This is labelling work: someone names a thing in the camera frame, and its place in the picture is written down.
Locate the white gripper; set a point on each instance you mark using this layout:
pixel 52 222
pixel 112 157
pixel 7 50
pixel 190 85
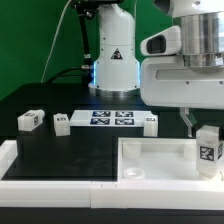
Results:
pixel 165 81

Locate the white square tabletop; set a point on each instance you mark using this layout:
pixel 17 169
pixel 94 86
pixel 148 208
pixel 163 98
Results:
pixel 157 159

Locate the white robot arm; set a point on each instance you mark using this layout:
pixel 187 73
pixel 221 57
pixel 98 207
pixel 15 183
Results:
pixel 184 65

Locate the white U-shaped fence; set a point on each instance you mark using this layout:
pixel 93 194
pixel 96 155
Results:
pixel 135 193

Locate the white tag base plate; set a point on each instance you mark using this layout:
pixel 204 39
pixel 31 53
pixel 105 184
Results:
pixel 110 118

